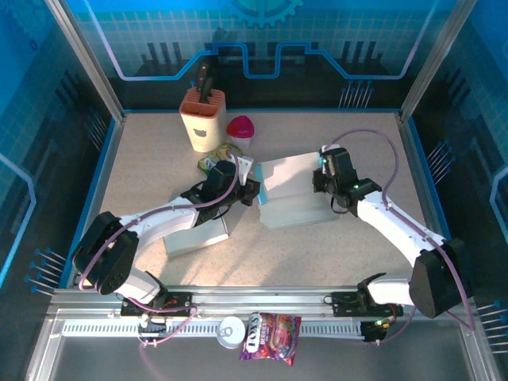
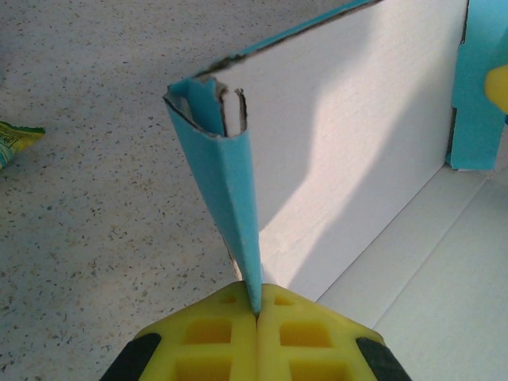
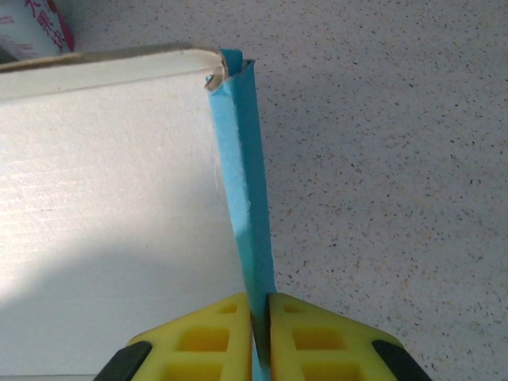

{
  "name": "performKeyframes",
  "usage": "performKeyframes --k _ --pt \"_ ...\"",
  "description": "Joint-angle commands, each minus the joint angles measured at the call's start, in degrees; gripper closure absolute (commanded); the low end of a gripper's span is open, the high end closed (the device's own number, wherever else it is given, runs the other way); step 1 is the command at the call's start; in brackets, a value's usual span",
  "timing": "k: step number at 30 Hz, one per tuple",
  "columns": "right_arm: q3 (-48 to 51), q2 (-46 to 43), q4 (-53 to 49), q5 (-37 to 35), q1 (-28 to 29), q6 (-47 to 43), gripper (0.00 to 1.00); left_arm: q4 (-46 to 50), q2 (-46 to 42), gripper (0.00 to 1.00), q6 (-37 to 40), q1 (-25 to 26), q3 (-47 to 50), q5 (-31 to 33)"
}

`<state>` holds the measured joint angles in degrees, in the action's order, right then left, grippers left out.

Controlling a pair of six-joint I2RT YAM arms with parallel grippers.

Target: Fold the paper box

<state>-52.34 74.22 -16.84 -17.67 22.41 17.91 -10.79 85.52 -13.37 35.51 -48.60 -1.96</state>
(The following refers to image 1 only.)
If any green yellow candy bag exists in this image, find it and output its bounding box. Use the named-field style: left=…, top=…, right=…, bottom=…
left=197, top=142, right=247, bottom=174

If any beige knife block orange top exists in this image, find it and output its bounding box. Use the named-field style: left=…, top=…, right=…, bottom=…
left=179, top=87, right=228, bottom=154

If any pink lidded plastic container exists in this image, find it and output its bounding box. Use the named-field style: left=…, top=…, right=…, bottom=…
left=225, top=114, right=256, bottom=151

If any silver tin can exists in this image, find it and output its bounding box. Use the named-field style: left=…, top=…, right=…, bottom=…
left=217, top=316, right=247, bottom=350

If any black controller board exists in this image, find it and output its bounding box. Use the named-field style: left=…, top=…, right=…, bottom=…
left=360, top=319, right=392, bottom=343
left=137, top=317, right=167, bottom=343

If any purple berries candy bag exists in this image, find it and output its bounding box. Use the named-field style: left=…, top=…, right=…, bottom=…
left=239, top=312, right=302, bottom=367

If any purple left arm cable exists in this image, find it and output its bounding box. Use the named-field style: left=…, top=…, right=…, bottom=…
left=78, top=148, right=241, bottom=347

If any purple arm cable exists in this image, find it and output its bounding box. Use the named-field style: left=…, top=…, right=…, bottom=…
left=78, top=148, right=241, bottom=347
left=319, top=127, right=476, bottom=346

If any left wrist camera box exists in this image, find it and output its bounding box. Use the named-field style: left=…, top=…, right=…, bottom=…
left=237, top=155, right=255, bottom=179

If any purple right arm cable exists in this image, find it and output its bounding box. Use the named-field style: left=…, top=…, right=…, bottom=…
left=319, top=127, right=476, bottom=346

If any black handled knife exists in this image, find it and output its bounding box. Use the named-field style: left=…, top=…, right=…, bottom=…
left=196, top=61, right=211, bottom=90
left=200, top=77, right=215, bottom=104

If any aluminium side rail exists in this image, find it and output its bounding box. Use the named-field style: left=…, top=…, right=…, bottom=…
left=59, top=114, right=126, bottom=287
left=398, top=114, right=468, bottom=287

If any aluminium mounting rail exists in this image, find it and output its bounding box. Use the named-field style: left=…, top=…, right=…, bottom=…
left=47, top=285, right=477, bottom=314

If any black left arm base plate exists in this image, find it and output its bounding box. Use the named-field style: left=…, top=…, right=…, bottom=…
left=121, top=291, right=194, bottom=318

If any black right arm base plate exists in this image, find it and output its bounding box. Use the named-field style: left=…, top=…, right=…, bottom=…
left=331, top=291, right=404, bottom=318

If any aluminium frame post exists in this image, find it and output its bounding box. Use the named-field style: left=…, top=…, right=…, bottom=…
left=43, top=0, right=128, bottom=124
left=398, top=0, right=479, bottom=124

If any white slotted cable duct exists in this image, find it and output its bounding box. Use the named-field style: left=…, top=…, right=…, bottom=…
left=61, top=320, right=366, bottom=338

